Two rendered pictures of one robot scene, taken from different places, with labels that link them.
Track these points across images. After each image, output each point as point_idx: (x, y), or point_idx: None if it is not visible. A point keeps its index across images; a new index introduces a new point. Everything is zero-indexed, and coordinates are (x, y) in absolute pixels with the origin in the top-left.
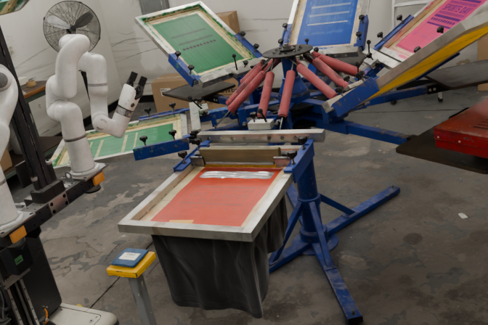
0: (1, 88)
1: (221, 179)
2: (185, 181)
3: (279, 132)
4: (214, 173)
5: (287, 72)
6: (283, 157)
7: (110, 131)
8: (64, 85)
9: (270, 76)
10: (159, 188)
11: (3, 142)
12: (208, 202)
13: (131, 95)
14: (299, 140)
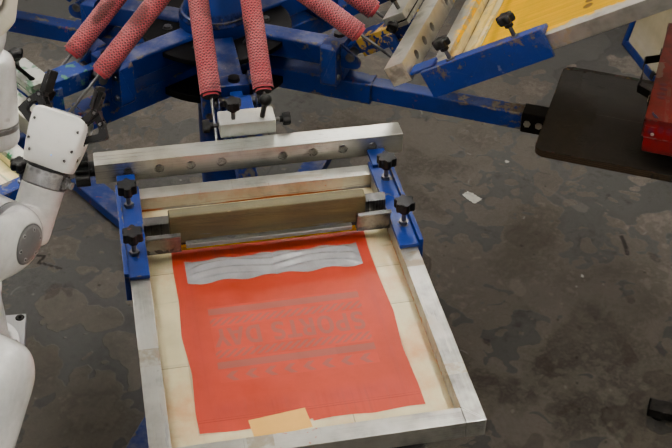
0: (29, 263)
1: (252, 282)
2: (167, 302)
3: (306, 140)
4: (217, 266)
5: None
6: (380, 211)
7: None
8: None
9: None
10: (146, 342)
11: (30, 394)
12: (288, 354)
13: (80, 138)
14: (383, 163)
